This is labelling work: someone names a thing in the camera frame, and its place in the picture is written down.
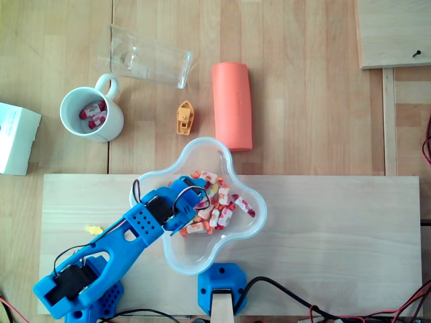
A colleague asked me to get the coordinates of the blue perforated robot base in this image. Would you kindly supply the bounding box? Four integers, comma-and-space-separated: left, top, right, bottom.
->
65, 255, 125, 323

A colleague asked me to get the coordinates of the clear wavy plastic bowl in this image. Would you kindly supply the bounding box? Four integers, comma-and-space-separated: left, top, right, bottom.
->
129, 136, 268, 276

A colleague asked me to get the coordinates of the orange toy boat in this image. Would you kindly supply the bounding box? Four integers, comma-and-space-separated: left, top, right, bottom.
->
175, 100, 195, 136

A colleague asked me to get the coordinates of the salmon cylindrical case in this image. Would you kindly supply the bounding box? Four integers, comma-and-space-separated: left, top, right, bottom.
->
211, 61, 253, 152

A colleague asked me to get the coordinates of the white ceramic mug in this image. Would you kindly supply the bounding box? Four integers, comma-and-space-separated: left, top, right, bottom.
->
59, 73, 125, 144

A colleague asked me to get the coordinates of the clear drinking glass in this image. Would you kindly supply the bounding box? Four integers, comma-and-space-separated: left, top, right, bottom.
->
96, 23, 194, 90

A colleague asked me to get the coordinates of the light wooden board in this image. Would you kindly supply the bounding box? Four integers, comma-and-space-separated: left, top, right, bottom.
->
38, 173, 424, 317

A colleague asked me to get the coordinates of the white cardboard box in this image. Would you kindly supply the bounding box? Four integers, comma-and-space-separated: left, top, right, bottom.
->
0, 102, 42, 176

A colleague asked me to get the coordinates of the wooden strip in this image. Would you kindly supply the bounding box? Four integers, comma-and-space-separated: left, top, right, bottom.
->
382, 67, 398, 176

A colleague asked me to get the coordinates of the wooden panel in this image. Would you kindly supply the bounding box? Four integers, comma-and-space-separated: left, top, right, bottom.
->
353, 0, 431, 71

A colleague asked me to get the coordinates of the gripper servo cable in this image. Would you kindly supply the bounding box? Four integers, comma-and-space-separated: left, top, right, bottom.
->
173, 186, 211, 216

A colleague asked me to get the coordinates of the blue 3D-printed mount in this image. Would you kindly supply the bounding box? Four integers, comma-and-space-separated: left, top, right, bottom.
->
197, 262, 248, 316

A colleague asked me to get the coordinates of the arm servo cable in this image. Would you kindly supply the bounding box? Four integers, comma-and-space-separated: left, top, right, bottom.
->
53, 220, 134, 280

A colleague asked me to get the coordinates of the red cable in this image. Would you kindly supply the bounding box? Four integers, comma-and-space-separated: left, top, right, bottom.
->
308, 287, 431, 323
422, 114, 431, 168
0, 295, 30, 323

